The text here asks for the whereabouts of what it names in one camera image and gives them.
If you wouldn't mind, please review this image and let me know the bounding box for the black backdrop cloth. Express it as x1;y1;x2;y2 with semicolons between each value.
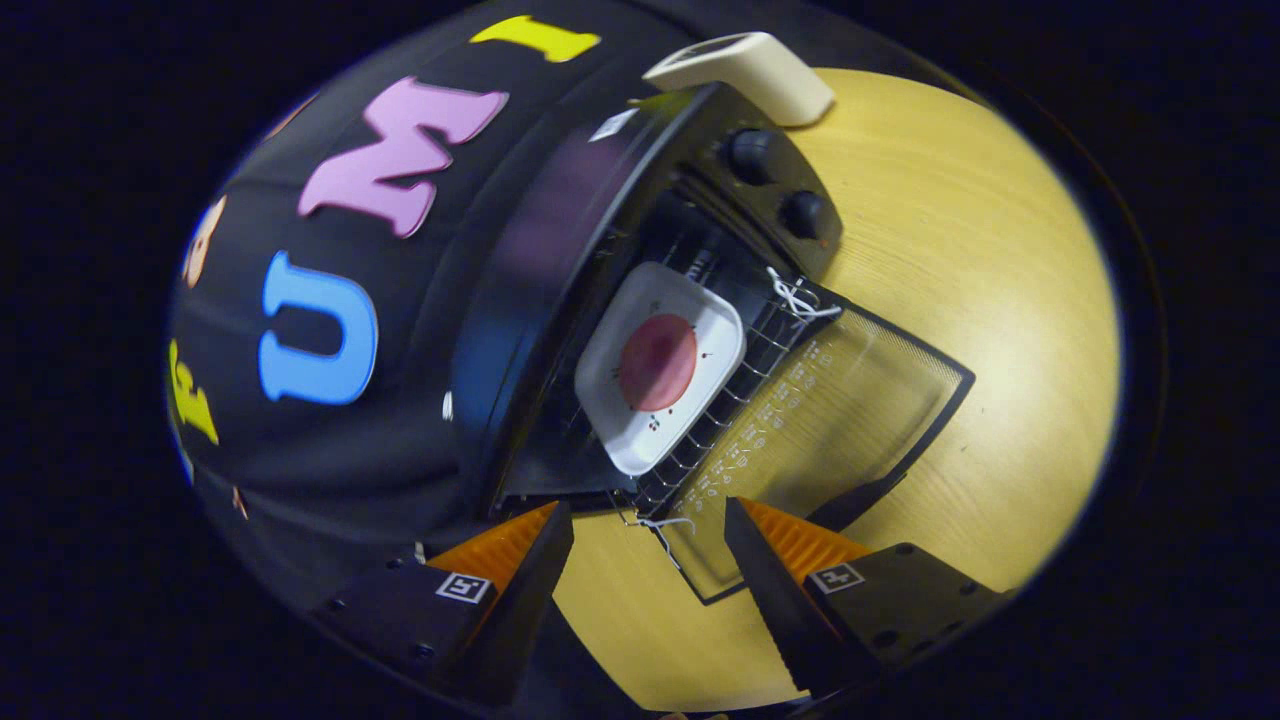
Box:
165;0;701;613

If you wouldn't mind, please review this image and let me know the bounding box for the white pop-up toaster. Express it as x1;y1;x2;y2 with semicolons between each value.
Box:
643;32;836;128

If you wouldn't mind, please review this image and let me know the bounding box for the white square plate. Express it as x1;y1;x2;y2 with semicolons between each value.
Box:
575;262;748;477

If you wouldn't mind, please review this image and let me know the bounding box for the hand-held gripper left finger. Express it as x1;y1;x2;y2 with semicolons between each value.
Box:
313;501;576;704

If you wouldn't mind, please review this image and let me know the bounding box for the black toaster oven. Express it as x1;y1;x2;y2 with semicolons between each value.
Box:
445;82;976;606

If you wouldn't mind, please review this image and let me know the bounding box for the round pink food slice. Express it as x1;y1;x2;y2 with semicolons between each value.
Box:
618;314;698;413

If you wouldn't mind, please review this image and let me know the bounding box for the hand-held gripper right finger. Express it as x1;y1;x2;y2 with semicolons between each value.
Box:
723;497;1007;698

